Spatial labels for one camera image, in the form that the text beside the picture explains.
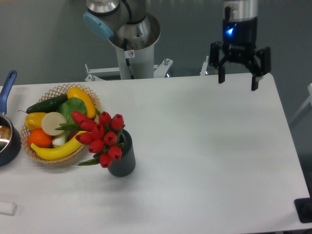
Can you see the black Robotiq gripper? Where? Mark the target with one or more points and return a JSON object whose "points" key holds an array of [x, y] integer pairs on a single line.
{"points": [[238, 46]]}

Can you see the red tulip bouquet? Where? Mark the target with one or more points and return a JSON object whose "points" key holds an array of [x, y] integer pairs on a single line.
{"points": [[102, 137]]}

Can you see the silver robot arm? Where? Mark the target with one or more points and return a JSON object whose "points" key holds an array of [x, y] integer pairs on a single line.
{"points": [[105, 17]]}

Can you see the dark grey ribbed vase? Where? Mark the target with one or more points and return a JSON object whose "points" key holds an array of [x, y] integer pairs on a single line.
{"points": [[127, 163]]}

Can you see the white furniture piece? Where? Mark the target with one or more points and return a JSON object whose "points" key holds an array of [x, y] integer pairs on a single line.
{"points": [[304, 108]]}

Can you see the black device at edge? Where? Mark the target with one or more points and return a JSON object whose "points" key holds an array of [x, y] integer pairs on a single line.
{"points": [[304, 209]]}

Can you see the yellow squash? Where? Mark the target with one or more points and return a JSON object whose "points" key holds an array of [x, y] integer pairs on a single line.
{"points": [[76, 92]]}

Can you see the green bok choy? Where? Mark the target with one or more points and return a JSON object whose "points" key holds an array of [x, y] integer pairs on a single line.
{"points": [[72, 104]]}

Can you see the woven wicker basket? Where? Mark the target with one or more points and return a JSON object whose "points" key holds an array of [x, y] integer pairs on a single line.
{"points": [[56, 91]]}

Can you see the purple eggplant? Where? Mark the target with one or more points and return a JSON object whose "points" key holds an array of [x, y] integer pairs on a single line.
{"points": [[72, 134]]}

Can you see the green cucumber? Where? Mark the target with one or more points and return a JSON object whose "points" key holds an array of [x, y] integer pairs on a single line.
{"points": [[46, 106]]}

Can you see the beige round disc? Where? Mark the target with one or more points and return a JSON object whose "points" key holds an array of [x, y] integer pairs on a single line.
{"points": [[51, 121]]}

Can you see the yellow banana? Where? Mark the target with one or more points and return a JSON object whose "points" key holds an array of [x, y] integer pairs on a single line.
{"points": [[60, 152]]}

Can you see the orange fruit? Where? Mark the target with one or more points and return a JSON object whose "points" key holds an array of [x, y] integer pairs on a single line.
{"points": [[39, 138]]}

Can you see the yellow bell pepper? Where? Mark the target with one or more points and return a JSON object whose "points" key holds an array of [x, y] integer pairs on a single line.
{"points": [[33, 120]]}

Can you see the white cylinder object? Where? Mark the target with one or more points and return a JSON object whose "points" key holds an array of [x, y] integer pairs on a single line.
{"points": [[8, 208]]}

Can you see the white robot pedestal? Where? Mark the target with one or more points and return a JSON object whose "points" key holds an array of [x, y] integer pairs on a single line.
{"points": [[134, 45]]}

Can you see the white metal mounting frame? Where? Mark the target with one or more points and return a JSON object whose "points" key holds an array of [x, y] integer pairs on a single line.
{"points": [[160, 71]]}

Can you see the blue handled saucepan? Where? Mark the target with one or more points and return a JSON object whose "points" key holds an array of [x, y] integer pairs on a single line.
{"points": [[10, 142]]}

